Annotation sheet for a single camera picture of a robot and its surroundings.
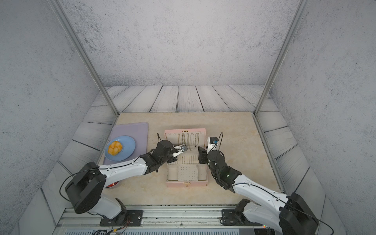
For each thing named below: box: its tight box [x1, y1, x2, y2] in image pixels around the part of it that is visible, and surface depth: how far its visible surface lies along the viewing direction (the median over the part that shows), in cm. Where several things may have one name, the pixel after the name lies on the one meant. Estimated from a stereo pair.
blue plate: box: [104, 135, 137, 162], surface depth 101 cm
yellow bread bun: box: [107, 141, 123, 156], surface depth 98 cm
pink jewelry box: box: [164, 127, 209, 188], surface depth 84 cm
